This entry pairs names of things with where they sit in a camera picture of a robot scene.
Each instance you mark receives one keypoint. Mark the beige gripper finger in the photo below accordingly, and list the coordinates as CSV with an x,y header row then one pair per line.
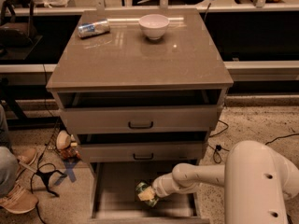
x,y
146,194

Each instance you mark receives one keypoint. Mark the tan shoe near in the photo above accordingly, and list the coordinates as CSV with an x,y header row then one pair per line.
x,y
19,200

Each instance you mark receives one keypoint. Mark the blue tape cross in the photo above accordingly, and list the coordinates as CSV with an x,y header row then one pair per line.
x,y
68,172

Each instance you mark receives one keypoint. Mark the drawer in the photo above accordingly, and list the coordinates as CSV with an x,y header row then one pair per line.
x,y
114,200
112,147
140,111

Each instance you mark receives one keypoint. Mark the grey drawer cabinet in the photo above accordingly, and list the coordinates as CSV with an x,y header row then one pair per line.
x,y
185,58

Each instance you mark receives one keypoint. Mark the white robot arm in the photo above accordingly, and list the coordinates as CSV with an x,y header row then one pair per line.
x,y
257,182

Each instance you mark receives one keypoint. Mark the bottom drawer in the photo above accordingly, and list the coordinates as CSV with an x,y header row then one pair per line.
x,y
114,200

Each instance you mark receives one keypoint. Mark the blue silver soda can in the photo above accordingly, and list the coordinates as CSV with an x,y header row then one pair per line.
x,y
93,28

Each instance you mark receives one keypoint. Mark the person leg in jeans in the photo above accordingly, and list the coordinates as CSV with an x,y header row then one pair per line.
x,y
8,161

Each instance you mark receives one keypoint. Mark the top drawer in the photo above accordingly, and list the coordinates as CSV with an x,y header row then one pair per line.
x,y
140,111

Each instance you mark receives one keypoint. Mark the white bowl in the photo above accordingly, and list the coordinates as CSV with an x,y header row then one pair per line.
x,y
153,26

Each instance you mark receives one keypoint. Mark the tan shoe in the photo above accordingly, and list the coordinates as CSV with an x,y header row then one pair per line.
x,y
27,157
19,200

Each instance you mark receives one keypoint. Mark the middle drawer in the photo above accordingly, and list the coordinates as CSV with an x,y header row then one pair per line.
x,y
112,147

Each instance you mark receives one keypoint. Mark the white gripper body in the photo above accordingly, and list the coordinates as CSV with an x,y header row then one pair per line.
x,y
161,186

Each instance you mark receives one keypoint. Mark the dark chair at left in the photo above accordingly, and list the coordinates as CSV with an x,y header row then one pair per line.
x,y
17,38

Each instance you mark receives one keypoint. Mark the tan shoe far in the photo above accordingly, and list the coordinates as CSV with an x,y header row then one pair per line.
x,y
27,157

